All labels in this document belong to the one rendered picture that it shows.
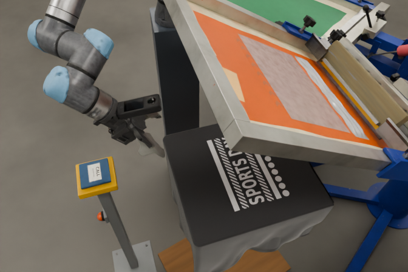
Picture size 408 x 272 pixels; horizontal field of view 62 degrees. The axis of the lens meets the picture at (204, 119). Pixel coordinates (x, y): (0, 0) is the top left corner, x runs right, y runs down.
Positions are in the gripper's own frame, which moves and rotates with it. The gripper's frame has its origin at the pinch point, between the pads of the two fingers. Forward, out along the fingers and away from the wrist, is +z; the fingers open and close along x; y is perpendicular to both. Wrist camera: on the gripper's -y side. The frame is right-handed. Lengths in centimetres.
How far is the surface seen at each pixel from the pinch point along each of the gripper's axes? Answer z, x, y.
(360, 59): 52, -28, -56
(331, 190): 152, -30, -2
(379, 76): 53, -18, -58
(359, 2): 87, -92, -72
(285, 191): 43.3, 10.8, -13.4
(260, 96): -4.2, 11.6, -33.1
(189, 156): 23.4, -7.9, 10.0
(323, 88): 26.4, -5.3, -42.0
